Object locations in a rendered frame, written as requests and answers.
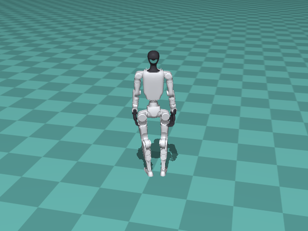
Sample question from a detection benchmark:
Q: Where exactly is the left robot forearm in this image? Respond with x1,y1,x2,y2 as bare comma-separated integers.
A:
132,89,139,112

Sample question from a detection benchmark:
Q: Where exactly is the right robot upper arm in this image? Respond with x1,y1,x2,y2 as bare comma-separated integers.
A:
163,71,174,96

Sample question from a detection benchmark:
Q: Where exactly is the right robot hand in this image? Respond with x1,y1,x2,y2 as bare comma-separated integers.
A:
167,109,176,127

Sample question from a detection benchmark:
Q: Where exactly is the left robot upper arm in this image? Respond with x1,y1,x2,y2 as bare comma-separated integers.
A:
134,71,143,96

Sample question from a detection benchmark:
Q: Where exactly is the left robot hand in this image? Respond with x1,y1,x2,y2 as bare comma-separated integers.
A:
132,109,140,126

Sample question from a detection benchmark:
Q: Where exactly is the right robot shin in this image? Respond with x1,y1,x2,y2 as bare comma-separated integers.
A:
160,140,168,171

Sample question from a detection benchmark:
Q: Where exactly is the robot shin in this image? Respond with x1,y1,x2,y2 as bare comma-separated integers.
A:
142,141,151,172
160,140,168,171

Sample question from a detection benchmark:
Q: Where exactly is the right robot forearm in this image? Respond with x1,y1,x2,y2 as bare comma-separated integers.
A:
168,91,177,113

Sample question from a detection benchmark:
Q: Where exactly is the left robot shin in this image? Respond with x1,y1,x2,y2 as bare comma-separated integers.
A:
142,141,151,172

